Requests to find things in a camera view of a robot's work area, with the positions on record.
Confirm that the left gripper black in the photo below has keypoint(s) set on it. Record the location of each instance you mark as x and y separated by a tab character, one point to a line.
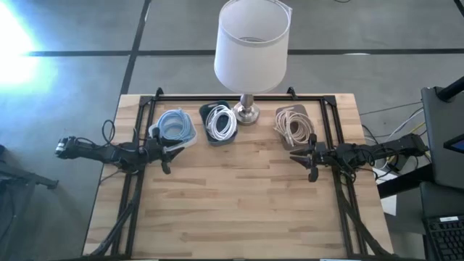
154	150

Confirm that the dark teal plastic bin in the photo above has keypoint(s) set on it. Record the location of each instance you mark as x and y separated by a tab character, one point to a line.
203	119

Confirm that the white plastic bin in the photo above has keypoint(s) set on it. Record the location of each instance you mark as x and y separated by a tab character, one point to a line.
192	139

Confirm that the black laptop keyboard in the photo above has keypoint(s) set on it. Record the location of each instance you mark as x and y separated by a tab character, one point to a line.
446	239

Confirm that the silver table lamp white shade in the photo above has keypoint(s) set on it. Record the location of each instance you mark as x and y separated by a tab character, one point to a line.
250	54

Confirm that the black metal table frame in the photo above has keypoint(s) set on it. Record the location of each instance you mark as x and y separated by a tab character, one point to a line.
188	98

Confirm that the black monitor pole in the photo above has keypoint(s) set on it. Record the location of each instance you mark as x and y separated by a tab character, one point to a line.
451	90

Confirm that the grey computer monitor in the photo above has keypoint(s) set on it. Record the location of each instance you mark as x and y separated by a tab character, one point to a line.
442	145

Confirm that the black floor tripod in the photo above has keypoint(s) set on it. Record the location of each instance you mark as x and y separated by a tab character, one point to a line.
25	177

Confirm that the black stand beam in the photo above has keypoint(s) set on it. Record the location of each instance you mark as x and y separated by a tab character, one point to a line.
406	183

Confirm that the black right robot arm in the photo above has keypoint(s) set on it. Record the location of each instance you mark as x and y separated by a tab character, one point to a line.
391	146

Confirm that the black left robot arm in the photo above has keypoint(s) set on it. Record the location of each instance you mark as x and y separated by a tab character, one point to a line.
101	152

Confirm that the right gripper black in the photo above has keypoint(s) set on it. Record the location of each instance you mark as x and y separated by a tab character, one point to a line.
322	156

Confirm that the black table clamp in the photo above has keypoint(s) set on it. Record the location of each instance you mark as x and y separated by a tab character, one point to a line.
158	92
291	92

